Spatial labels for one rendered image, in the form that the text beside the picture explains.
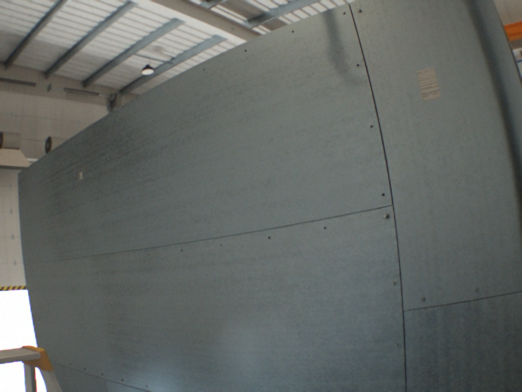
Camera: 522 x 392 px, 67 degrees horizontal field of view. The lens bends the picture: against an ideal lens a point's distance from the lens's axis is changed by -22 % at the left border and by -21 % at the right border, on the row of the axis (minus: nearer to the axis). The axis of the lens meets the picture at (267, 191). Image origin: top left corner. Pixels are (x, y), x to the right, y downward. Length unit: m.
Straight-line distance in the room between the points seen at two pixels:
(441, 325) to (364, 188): 0.39
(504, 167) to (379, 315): 0.47
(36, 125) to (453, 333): 11.74
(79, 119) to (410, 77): 12.19
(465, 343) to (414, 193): 0.39
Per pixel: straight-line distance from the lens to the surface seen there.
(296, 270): 1.26
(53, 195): 2.34
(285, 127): 1.29
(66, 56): 11.98
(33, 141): 12.11
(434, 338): 1.12
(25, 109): 12.28
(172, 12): 9.28
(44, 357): 1.60
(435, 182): 1.09
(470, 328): 1.09
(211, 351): 1.51
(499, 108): 1.08
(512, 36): 9.72
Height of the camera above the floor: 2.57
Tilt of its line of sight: 8 degrees up
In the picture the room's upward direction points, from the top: 7 degrees counter-clockwise
